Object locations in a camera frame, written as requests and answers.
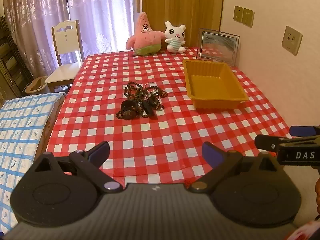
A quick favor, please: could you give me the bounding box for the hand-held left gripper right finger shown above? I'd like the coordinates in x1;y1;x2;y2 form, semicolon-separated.
185;142;285;194

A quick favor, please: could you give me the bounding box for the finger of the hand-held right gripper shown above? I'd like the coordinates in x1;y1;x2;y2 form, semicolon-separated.
290;125;320;137
254;134;320;152

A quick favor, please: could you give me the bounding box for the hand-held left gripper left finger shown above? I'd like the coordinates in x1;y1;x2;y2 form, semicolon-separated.
31;141;123;194

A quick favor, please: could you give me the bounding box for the black wide bangle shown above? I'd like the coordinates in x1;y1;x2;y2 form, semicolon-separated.
121;100;140;113

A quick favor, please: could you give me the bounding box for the yellow plastic tray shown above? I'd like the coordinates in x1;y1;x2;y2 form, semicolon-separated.
182;59;249;110

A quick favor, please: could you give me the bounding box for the black wristwatch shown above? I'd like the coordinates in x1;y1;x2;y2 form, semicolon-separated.
152;96;165;110
143;100;157;118

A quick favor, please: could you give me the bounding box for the brown beaded necklace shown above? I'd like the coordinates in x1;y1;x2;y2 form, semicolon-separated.
124;81;145;101

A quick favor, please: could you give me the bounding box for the pink pearl bracelet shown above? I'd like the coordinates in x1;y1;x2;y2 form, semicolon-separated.
144;83;160;98

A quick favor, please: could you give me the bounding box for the red checkered tablecloth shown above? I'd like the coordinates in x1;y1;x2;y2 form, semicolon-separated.
46;46;320;198

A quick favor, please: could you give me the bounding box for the blue checkered bed sheet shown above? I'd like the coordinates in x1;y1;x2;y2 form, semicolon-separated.
0;92;67;233

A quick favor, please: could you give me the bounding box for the woven basket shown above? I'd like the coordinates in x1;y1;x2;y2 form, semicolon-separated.
25;76;49;95

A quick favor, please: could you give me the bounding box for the white wooden chair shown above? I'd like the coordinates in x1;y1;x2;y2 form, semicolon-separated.
44;20;84;93

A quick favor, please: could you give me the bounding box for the white bunny plush toy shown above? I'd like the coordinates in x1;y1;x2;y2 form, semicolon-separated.
164;21;187;53

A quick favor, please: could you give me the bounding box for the pink starfish plush toy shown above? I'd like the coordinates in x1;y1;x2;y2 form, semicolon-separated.
125;12;167;56

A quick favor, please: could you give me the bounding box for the dark folding rack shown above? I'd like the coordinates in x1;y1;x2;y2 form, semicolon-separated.
0;16;33;98

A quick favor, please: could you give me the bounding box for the wooden door panel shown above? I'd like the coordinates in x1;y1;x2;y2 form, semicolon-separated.
141;0;225;48

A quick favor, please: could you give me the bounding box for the lace curtain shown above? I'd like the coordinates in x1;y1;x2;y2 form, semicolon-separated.
0;0;140;80

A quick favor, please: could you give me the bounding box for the beige wall data socket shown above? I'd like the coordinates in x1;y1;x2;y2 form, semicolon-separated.
282;26;303;56

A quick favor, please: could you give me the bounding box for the glass picture frame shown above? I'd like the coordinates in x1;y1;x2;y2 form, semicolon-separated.
197;28;240;67

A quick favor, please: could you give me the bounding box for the beige wall power socket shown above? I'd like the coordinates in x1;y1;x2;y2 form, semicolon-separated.
233;5;244;22
242;8;255;28

